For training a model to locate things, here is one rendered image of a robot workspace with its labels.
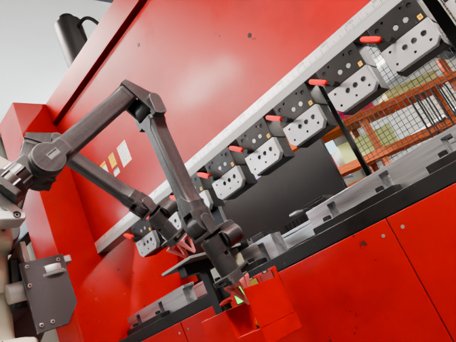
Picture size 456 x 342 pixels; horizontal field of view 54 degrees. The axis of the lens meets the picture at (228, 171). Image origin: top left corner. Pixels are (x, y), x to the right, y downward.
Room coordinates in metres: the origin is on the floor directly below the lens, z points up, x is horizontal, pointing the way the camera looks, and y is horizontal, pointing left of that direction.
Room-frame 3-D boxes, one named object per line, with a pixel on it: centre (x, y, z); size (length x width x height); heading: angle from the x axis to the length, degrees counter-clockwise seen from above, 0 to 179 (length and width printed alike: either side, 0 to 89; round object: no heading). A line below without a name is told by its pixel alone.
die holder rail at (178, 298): (2.15, 0.55, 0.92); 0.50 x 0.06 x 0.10; 50
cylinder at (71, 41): (2.23, 0.45, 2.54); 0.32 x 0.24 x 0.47; 50
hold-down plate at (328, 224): (1.37, -0.30, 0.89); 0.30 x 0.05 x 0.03; 50
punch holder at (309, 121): (1.43, -0.31, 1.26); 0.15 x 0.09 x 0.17; 50
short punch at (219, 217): (1.80, 0.13, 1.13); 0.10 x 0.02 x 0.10; 50
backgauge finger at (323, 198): (1.71, -0.23, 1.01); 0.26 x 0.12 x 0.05; 140
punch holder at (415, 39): (1.17, -0.62, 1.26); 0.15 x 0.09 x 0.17; 50
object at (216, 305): (1.65, 0.25, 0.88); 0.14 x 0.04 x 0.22; 140
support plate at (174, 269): (1.68, 0.22, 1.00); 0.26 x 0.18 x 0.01; 140
